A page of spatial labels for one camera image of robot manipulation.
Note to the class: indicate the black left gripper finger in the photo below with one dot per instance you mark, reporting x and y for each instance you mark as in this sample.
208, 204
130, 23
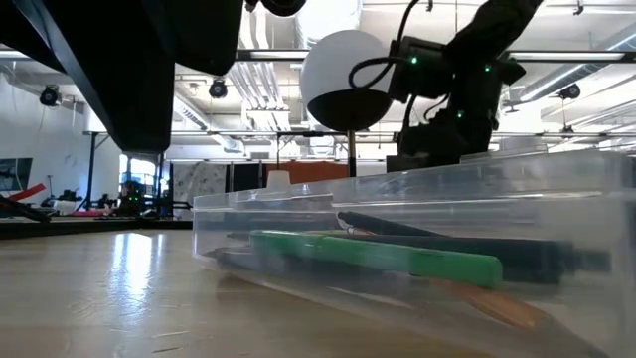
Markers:
208, 35
124, 74

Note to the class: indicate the clear plastic box lid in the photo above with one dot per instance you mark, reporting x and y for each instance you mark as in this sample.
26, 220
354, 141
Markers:
497, 179

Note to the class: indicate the black pen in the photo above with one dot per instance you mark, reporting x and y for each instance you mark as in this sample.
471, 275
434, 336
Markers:
382, 225
522, 256

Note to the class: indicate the green marker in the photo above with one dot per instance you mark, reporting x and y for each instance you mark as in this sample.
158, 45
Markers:
372, 254

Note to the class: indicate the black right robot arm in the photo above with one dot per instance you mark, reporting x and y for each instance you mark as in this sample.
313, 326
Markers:
477, 74

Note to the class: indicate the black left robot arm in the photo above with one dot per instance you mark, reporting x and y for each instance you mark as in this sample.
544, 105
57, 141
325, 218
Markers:
280, 6

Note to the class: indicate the clear plastic supply box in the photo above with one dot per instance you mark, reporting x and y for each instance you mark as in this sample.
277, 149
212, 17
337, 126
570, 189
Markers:
571, 318

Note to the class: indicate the black ceiling spotlight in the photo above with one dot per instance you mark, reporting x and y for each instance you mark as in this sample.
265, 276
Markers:
49, 95
218, 89
570, 91

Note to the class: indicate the background robot with green lights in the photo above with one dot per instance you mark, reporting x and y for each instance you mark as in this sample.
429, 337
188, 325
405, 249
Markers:
130, 199

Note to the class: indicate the marble patterned panel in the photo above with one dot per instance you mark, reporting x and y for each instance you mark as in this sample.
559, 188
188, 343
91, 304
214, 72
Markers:
199, 184

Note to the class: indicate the white globe table lamp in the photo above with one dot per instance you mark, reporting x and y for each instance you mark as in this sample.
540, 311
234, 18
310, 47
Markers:
338, 64

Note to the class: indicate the orange partition panel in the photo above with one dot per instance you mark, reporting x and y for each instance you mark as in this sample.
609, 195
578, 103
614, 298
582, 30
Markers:
313, 172

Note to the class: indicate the red foam tube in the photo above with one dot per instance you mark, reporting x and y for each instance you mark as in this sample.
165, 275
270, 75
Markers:
27, 192

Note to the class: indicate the white plastic cup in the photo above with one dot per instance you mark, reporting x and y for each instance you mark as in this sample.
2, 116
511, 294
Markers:
278, 180

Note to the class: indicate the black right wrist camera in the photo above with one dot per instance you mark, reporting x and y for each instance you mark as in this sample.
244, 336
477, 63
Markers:
422, 74

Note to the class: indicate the dark wall screen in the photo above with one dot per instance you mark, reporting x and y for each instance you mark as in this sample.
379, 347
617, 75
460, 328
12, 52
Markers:
15, 174

